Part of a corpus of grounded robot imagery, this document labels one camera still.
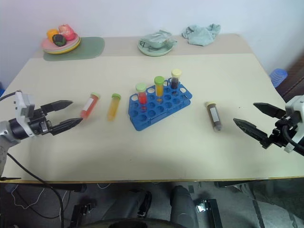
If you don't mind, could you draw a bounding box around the black table crossbar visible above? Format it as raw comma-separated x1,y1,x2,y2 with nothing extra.
214,181,239,189
48,183,87,192

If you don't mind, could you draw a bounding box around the light green plate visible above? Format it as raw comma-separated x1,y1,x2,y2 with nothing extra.
42,35,80,53

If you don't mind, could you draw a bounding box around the grey rounded shape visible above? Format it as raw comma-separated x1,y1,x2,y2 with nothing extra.
169,185,200,228

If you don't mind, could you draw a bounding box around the blue ribbed container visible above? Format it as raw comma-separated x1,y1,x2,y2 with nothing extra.
270,68,289,89

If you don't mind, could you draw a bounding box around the green placemat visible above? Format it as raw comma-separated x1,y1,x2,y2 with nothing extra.
43,36,106,63

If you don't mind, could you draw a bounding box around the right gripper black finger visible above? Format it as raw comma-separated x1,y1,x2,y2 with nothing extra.
253,102,286,119
233,117,271,150

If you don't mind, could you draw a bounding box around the red liquid tube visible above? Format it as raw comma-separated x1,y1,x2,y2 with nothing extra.
79,92,101,120

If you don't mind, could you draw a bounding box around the pink plate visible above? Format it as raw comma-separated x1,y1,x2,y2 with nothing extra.
42,33,79,51

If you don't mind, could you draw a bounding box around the brown liquid tube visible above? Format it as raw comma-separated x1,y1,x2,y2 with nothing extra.
205,101,224,132

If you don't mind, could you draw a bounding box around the black clamp part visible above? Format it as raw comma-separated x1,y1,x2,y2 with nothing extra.
136,190,153,218

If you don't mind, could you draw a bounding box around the pink toy fruit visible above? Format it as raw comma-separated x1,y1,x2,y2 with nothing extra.
58,24,76,41

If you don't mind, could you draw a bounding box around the dark brown wooden furniture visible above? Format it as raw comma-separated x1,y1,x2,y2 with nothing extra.
276,55,304,103

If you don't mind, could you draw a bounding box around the clear plastic bag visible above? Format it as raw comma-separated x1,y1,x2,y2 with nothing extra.
140,29,178,47

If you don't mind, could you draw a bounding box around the long black cable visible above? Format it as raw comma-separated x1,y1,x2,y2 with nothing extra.
6,152,65,216

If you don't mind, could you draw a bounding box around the thin white cord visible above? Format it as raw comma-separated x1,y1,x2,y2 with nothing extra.
11,182,49,210

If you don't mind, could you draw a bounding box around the yellow plate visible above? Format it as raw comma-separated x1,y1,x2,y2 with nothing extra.
44,37,82,56

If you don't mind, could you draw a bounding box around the orange toy fruit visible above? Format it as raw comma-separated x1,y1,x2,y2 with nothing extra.
47,28,59,41

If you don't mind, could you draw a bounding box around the crumpled green cloth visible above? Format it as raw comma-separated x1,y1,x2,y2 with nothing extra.
181,23,222,47

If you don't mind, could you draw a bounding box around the black metal frame bar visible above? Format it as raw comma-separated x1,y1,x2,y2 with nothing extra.
194,198,223,228
70,203,98,228

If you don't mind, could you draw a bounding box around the pale green round plate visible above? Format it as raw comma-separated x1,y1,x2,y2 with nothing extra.
137,38,174,57

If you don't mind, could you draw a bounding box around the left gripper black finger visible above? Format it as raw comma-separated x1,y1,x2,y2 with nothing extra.
41,100,74,113
50,117,83,137

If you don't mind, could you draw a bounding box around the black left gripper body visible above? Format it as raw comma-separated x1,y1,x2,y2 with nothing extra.
28,105,54,138

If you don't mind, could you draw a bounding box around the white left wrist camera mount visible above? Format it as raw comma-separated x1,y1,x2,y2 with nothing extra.
13,91,37,138

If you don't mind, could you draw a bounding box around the dark tube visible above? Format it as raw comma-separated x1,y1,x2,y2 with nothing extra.
171,68,182,90

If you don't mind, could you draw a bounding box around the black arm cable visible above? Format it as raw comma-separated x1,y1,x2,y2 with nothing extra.
0,91,17,101
282,123,304,157

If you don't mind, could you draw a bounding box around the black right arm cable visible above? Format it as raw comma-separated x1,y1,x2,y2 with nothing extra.
282,123,304,157

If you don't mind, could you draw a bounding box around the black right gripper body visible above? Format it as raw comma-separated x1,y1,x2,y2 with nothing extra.
267,115,298,148

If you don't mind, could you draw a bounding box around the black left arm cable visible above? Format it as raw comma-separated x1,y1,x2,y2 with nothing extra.
0,91,17,101

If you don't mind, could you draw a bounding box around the blue tube rack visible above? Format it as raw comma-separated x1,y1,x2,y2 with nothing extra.
128,80,194,132

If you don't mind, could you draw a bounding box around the dark green toy fruit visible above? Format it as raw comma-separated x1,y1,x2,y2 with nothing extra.
52,34,67,47

